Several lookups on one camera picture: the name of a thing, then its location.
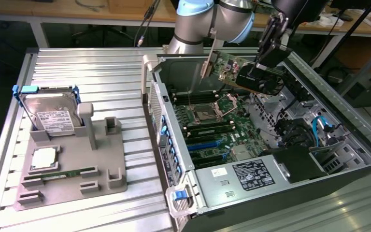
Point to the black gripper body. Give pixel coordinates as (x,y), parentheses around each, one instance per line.
(301,9)

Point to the graphics card with black fan shroud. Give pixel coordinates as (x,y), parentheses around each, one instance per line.
(233,60)

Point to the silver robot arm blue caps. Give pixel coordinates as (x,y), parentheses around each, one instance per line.
(197,29)

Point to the green circuit board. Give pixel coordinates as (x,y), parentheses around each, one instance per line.
(264,6)

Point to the black monitor base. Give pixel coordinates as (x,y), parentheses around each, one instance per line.
(356,3)

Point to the black stand pole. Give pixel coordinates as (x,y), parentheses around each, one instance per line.
(363,19)

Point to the metal socket cover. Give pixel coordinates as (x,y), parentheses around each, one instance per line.
(227,95)

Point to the perforated metal drive cage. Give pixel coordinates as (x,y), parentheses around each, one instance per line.
(268,106)

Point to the open black PC case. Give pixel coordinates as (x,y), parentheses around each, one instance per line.
(179,72)

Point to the thin metal locking lever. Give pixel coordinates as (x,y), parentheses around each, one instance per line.
(189,96)

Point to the green motherboard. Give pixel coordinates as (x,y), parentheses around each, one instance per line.
(236,120)

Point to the CPU socket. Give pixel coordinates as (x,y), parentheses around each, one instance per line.
(204,113)

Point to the black RAM stick white label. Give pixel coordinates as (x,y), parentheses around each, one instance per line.
(209,131)

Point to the silver chipset heatsink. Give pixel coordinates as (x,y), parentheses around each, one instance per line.
(241,152)

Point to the blue expansion slot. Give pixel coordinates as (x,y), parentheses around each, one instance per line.
(203,145)

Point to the blue card retention clip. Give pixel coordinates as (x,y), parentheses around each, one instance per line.
(173,151)
(179,172)
(164,125)
(176,161)
(169,142)

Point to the black office chair base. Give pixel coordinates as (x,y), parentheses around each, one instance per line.
(108,33)

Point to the black plastic shroud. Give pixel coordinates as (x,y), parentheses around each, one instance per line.
(295,164)

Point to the long black expansion slot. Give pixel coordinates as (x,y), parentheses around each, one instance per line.
(208,159)

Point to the metal disk bay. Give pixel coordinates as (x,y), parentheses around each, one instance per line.
(349,157)

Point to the grey power supply unit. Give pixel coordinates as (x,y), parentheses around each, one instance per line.
(213,193)

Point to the blue case latch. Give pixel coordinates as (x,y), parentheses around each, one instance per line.
(179,195)

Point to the silver hard disk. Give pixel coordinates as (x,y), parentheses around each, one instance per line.
(53,113)

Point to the grey parts rack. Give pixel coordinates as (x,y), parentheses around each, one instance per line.
(72,154)

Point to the green RAM stick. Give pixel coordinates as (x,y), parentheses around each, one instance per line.
(64,174)

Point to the silver CPU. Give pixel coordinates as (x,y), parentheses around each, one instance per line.
(45,158)

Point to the wooden desk white frame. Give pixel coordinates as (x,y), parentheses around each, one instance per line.
(320,29)
(26,9)

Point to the blue disk carrier bracket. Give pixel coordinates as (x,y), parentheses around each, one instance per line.
(29,90)

